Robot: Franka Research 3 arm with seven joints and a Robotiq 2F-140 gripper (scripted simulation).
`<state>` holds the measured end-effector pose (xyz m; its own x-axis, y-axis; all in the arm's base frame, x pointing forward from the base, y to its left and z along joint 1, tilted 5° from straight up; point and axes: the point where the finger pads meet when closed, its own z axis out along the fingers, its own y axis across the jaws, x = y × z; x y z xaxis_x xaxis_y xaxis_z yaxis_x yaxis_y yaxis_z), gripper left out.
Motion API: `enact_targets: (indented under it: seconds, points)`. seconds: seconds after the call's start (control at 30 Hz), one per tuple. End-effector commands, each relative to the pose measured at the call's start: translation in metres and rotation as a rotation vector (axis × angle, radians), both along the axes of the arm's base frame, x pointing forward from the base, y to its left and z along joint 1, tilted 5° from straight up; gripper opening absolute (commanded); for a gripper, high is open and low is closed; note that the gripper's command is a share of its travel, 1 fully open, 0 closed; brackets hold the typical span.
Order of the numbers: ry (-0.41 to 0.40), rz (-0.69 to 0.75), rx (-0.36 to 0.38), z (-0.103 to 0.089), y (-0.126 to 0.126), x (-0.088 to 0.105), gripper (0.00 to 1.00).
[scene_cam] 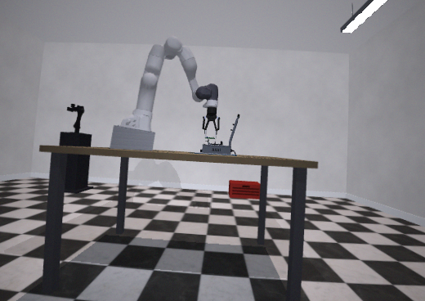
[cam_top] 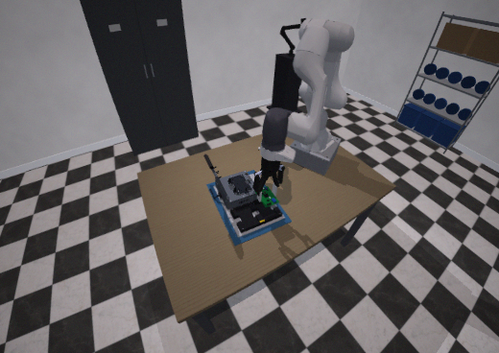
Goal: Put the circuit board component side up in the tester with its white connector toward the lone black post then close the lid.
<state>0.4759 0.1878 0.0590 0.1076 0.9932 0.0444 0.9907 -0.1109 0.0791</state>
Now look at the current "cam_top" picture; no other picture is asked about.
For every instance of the green circuit board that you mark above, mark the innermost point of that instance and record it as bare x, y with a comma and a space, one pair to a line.
268, 198

